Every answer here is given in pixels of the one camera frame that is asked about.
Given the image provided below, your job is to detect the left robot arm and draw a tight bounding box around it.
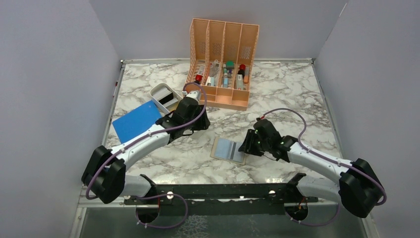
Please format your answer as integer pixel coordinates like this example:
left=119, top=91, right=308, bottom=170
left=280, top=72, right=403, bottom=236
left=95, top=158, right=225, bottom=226
left=81, top=97, right=210, bottom=204

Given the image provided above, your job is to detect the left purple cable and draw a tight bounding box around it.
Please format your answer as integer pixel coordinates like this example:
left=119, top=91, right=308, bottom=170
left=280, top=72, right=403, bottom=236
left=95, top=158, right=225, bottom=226
left=85, top=82, right=208, bottom=200

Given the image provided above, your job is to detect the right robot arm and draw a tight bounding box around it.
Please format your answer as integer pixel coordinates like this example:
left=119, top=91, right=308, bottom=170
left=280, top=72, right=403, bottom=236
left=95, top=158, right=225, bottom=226
left=238, top=119, right=384, bottom=218

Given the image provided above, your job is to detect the peach desk organizer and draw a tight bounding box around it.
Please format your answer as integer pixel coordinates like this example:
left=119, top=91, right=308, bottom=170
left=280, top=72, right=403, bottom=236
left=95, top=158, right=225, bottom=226
left=186, top=18, right=260, bottom=111

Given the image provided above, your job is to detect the red capped item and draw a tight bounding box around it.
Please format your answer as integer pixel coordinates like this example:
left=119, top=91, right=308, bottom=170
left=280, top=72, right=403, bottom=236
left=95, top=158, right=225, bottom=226
left=194, top=74, right=203, bottom=85

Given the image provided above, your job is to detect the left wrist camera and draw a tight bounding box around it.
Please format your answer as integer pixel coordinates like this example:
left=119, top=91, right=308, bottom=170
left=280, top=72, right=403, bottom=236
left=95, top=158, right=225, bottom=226
left=186, top=90, right=202, bottom=102

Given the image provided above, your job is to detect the black card in tray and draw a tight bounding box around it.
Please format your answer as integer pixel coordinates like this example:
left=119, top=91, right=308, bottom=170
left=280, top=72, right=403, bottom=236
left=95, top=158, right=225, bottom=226
left=158, top=92, right=174, bottom=105

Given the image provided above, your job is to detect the red black bottle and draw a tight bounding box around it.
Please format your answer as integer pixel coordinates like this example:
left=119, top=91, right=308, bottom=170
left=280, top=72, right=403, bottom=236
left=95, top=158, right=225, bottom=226
left=238, top=64, right=246, bottom=78

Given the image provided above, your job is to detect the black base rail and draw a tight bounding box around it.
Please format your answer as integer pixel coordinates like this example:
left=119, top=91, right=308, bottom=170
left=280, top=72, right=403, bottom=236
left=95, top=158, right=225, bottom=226
left=124, top=182, right=304, bottom=216

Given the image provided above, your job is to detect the orange marker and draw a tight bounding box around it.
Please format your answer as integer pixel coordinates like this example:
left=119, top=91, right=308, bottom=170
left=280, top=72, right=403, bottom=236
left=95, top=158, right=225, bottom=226
left=243, top=66, right=250, bottom=84

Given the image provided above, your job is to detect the beige card holder wallet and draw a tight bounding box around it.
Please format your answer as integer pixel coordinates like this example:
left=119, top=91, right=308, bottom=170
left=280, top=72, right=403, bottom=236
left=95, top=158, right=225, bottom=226
left=210, top=137, right=246, bottom=165

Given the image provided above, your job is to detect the green capped bottle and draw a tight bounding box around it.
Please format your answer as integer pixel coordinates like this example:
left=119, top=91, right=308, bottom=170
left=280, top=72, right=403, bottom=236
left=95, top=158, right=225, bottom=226
left=224, top=60, right=235, bottom=70

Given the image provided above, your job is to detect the white card in tray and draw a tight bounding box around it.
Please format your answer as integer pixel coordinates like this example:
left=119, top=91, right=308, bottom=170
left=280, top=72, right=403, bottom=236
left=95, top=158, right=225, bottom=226
left=153, top=88, right=171, bottom=100

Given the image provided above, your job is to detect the purple cable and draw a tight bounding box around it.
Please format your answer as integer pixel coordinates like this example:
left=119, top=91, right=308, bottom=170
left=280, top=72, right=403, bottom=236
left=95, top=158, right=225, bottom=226
left=259, top=108, right=388, bottom=206
left=85, top=82, right=208, bottom=200

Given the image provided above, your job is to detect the blue notebook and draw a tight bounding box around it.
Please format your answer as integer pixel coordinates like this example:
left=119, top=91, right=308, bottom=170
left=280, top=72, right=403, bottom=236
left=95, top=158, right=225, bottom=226
left=112, top=101, right=161, bottom=143

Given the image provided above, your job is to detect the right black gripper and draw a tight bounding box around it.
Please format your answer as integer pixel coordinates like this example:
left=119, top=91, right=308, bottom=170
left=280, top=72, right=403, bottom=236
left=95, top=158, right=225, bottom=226
left=238, top=128, right=271, bottom=156

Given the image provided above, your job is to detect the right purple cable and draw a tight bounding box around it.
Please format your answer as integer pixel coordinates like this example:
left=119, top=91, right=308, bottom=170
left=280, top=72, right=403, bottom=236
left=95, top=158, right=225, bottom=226
left=259, top=108, right=388, bottom=206

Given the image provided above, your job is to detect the white oblong tray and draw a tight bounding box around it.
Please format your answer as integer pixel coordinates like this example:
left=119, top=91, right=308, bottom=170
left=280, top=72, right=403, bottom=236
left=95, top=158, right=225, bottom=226
left=150, top=83, right=183, bottom=115

